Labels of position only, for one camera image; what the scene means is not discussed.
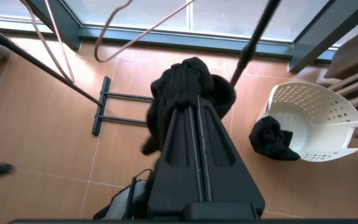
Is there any black garment with white cord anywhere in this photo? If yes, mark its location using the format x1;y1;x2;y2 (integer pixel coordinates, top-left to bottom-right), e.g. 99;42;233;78
141;57;237;156

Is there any window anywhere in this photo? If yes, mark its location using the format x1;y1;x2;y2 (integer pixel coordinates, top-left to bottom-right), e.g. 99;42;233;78
0;0;358;74

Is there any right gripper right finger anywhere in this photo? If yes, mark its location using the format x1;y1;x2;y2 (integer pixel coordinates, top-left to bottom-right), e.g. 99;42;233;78
196;96;265;218

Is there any black clothes rack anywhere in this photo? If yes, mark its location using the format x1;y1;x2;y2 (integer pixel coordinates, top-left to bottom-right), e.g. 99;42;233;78
0;0;283;137

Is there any white laundry basket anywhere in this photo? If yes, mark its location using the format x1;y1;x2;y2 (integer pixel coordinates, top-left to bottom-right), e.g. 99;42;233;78
256;81;358;162

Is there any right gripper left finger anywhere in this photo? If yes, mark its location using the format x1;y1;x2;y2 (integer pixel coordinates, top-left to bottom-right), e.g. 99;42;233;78
147;106;206;219

